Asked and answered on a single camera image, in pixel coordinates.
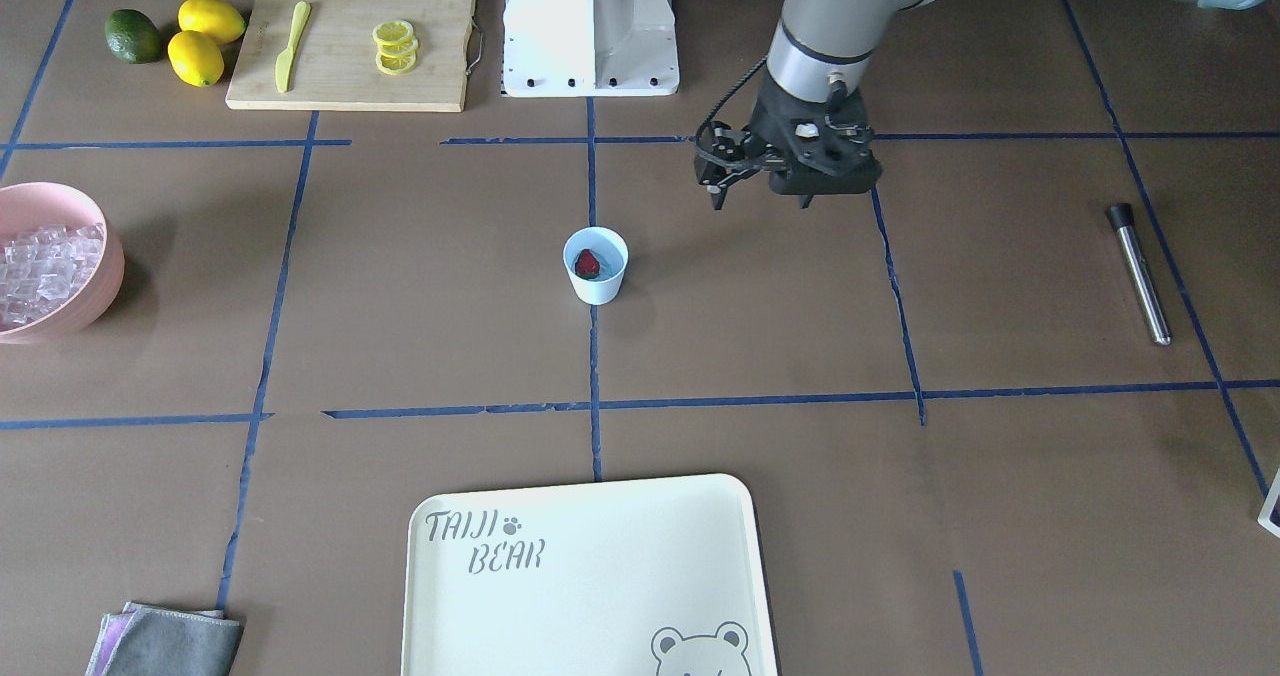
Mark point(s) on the red strawberry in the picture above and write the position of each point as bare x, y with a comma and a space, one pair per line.
586, 265

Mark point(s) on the green avocado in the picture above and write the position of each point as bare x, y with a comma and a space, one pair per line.
132, 37

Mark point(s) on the grey folded cloth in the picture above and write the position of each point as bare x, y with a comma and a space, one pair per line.
152, 640

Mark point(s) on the yellow lemon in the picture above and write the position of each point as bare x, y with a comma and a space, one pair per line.
220, 21
196, 58

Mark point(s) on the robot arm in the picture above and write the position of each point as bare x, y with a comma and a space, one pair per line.
815, 39

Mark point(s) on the pink bowl of ice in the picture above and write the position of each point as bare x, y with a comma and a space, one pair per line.
62, 265

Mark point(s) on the cream bear serving tray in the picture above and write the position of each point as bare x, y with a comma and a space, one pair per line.
660, 576

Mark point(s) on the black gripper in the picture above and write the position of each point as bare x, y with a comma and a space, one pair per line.
768, 123

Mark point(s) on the lemon slices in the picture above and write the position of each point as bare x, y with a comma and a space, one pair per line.
397, 47

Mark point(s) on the steel muddler with black tip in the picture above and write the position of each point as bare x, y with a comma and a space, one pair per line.
1121, 219

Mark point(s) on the light blue paper cup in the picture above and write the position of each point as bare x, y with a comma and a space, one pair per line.
612, 251

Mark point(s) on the yellow plastic knife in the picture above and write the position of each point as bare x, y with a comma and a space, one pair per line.
284, 62

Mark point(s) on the white wire cup rack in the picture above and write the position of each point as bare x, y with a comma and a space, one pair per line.
1268, 517

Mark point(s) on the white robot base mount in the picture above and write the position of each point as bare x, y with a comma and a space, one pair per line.
589, 48

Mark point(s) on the wooden cutting board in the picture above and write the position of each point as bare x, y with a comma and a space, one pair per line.
334, 66

